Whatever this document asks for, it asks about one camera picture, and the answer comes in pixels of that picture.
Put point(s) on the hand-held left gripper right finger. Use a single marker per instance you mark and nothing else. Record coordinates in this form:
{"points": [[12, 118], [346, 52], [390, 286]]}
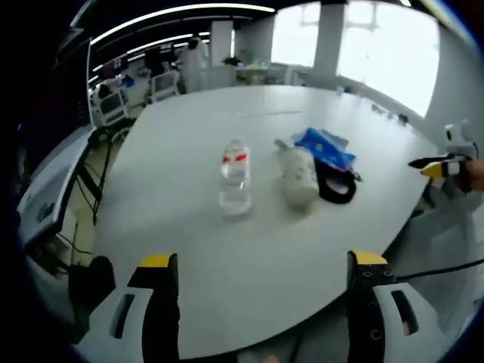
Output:
{"points": [[372, 302]]}

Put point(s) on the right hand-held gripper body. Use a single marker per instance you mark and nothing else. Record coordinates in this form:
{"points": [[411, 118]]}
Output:
{"points": [[459, 145]]}

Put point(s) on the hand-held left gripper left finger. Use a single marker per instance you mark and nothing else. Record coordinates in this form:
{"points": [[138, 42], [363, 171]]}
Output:
{"points": [[151, 306]]}

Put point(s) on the black pouch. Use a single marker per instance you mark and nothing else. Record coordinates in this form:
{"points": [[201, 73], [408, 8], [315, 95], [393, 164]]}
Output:
{"points": [[336, 185]]}

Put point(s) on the blue plastic packet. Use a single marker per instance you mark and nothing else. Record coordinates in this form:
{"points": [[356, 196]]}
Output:
{"points": [[325, 149]]}

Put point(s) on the white insulated bottle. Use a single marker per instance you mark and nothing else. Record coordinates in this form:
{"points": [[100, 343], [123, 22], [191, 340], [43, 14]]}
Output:
{"points": [[298, 174]]}

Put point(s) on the clear plastic water bottle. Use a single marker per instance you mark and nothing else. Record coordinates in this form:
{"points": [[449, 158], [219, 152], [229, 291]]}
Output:
{"points": [[235, 177]]}

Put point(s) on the person's right hand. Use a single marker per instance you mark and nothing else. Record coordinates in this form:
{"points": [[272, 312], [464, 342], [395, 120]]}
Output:
{"points": [[474, 174]]}

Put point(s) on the white table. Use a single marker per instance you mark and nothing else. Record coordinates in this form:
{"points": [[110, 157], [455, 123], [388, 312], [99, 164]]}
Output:
{"points": [[246, 227]]}

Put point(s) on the white side desk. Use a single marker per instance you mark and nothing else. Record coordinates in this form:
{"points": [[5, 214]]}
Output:
{"points": [[49, 196]]}

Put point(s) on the white office chair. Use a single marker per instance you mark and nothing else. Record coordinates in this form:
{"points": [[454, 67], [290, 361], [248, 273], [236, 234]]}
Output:
{"points": [[111, 107], [164, 85]]}

